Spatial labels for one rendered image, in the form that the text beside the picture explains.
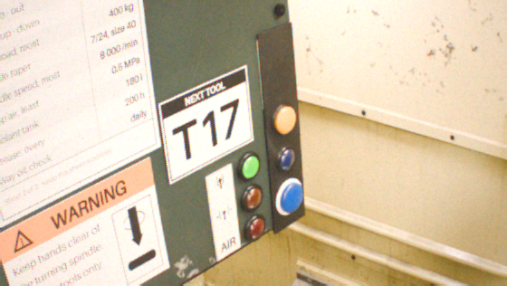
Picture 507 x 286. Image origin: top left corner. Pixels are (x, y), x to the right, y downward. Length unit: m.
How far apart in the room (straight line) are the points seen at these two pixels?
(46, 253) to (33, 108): 0.11
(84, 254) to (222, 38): 0.21
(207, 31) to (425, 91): 0.91
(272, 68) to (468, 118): 0.81
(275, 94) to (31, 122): 0.26
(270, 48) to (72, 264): 0.26
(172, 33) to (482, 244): 1.08
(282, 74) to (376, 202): 1.01
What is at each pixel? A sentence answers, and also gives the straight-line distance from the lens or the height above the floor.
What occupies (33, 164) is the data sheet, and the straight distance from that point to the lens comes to 0.54.
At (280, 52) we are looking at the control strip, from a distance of 0.69.
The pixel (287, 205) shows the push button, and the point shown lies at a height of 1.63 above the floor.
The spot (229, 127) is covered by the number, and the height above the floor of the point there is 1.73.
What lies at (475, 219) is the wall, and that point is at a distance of 1.55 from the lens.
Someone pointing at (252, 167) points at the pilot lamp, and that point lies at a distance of 0.68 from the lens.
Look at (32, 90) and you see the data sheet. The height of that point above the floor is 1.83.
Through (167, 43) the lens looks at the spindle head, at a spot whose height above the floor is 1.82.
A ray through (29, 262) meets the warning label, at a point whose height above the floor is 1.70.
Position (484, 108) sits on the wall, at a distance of 1.42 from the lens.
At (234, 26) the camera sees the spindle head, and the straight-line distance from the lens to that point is 0.64.
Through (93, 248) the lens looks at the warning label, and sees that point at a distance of 0.60.
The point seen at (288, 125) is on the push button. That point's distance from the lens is 0.70.
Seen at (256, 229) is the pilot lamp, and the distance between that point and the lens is 0.71.
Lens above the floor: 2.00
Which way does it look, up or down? 25 degrees down
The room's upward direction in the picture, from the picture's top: 5 degrees counter-clockwise
